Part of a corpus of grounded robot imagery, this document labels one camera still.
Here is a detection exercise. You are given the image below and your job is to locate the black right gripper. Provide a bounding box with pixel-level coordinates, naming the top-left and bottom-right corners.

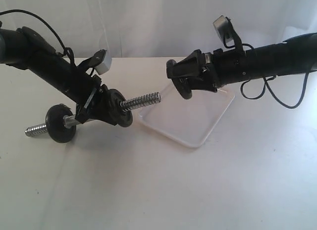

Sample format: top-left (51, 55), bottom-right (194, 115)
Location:
top-left (166, 50), bottom-right (220, 93)

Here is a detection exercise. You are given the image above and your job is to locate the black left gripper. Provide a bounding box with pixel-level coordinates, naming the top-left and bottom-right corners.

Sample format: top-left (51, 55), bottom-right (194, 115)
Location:
top-left (74, 75), bottom-right (118, 126)

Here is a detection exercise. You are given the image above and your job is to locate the black weight plate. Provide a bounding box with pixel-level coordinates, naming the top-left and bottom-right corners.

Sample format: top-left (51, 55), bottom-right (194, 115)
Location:
top-left (107, 89), bottom-right (133, 128)
top-left (171, 78), bottom-right (192, 100)

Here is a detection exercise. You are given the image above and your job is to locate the chrome threaded dumbbell bar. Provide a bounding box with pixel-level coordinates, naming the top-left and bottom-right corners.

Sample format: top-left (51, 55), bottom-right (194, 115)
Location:
top-left (25, 92), bottom-right (161, 137)

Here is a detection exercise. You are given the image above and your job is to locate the black round plastic disc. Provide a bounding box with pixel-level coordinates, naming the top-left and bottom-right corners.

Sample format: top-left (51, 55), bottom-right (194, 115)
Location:
top-left (46, 104), bottom-right (76, 143)

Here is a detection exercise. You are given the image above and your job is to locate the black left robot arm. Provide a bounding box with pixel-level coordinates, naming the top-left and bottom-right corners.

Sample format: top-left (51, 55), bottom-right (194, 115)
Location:
top-left (0, 27), bottom-right (117, 125)

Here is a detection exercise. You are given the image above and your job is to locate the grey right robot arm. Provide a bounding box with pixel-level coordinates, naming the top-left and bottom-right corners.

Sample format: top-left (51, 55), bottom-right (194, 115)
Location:
top-left (166, 33), bottom-right (317, 99)

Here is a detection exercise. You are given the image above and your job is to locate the white rectangular plastic tray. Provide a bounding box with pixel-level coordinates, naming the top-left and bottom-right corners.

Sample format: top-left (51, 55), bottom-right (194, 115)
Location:
top-left (138, 83), bottom-right (235, 148)

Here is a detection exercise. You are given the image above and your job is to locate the white backdrop curtain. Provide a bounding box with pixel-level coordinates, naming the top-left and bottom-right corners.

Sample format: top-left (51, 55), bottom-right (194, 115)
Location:
top-left (0, 0), bottom-right (317, 57)

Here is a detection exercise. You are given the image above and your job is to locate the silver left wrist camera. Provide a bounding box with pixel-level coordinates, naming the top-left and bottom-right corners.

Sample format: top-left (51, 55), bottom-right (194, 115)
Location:
top-left (89, 49), bottom-right (112, 75)

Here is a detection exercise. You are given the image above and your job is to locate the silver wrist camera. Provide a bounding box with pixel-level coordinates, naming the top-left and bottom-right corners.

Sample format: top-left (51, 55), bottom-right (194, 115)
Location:
top-left (213, 15), bottom-right (242, 49)
top-left (89, 49), bottom-right (112, 75)

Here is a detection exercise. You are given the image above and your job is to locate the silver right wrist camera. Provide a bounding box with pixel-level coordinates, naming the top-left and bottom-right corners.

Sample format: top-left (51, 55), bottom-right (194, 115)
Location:
top-left (213, 15), bottom-right (242, 49)

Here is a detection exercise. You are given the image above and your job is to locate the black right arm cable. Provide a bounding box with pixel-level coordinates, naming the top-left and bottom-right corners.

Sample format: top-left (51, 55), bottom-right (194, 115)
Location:
top-left (222, 39), bottom-right (317, 109)

